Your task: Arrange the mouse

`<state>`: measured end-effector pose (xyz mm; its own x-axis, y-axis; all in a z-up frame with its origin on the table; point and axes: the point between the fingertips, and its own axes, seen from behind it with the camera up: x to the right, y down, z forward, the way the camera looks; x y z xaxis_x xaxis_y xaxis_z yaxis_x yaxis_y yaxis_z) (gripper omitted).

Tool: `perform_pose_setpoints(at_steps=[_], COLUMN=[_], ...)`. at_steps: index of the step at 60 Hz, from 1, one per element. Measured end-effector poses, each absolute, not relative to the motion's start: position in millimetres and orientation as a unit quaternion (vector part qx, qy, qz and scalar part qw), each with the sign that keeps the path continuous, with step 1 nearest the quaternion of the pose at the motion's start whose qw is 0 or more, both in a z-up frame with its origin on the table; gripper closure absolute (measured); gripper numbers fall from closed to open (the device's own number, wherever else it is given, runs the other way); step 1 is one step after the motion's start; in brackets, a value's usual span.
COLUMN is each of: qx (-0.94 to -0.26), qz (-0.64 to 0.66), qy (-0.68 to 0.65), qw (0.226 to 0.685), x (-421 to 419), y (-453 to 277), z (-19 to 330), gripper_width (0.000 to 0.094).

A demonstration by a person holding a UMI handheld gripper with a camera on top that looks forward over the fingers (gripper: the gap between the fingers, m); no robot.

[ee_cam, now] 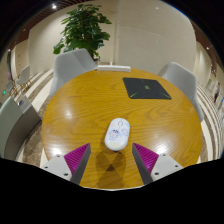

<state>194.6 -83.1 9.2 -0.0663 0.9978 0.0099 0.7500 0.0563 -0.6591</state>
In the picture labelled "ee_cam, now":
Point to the group of grey chairs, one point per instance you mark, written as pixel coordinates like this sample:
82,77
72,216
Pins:
23,76

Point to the white cartoon-print computer mouse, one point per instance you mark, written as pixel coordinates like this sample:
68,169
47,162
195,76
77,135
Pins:
117,134

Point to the white power strip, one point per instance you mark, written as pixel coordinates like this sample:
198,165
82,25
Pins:
114,68

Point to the large green potted plant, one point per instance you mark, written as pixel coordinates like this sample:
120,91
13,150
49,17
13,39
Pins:
83,28

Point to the black square mouse pad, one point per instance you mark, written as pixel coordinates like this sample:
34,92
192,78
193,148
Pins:
146,88

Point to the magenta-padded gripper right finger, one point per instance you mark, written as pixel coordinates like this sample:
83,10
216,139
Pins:
156,166

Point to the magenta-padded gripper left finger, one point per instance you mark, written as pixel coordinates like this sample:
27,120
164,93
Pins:
68,166

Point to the grey shell chair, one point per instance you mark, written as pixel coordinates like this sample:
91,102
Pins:
68,66
183,81

